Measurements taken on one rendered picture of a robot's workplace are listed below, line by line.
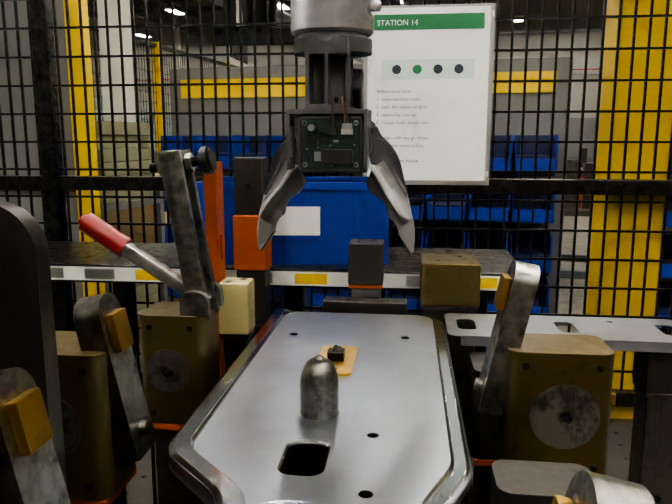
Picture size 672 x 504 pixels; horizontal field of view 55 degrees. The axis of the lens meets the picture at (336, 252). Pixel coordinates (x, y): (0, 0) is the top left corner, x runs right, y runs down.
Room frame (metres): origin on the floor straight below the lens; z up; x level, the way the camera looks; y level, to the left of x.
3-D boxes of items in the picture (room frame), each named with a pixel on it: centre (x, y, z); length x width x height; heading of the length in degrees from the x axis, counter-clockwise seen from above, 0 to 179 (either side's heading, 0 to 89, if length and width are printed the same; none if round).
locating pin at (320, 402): (0.51, 0.01, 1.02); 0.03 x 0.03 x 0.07
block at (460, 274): (0.89, -0.16, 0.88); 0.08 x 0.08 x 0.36; 84
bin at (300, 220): (1.08, 0.07, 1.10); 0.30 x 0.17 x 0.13; 90
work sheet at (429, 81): (1.17, -0.16, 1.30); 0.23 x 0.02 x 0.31; 84
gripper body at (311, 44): (0.60, 0.00, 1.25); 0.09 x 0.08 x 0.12; 174
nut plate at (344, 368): (0.63, 0.00, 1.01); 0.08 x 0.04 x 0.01; 173
